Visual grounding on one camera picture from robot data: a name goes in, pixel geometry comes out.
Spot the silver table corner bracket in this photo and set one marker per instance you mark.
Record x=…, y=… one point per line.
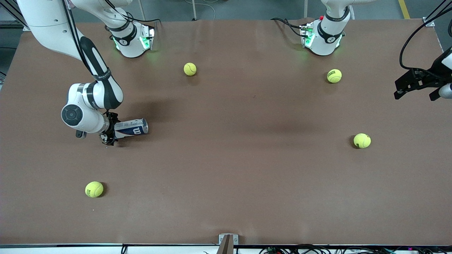
x=429, y=23

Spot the clear tennis ball can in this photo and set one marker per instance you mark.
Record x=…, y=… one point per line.
x=134, y=128

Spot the aluminium frame profile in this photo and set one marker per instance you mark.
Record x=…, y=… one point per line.
x=10, y=17

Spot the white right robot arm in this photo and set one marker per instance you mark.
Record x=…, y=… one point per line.
x=49, y=28

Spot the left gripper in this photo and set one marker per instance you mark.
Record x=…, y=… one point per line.
x=435, y=72

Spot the white table leg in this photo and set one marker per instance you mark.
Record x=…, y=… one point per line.
x=194, y=10
x=305, y=8

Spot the black diagonal frame strut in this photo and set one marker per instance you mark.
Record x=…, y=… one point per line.
x=438, y=8

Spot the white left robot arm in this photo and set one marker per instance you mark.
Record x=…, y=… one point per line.
x=326, y=38

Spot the yellow tennis ball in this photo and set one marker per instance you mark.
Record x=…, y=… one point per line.
x=362, y=140
x=94, y=189
x=190, y=69
x=334, y=76

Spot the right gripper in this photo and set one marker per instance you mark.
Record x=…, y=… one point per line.
x=111, y=126

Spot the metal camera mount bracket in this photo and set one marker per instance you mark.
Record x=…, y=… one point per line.
x=227, y=241

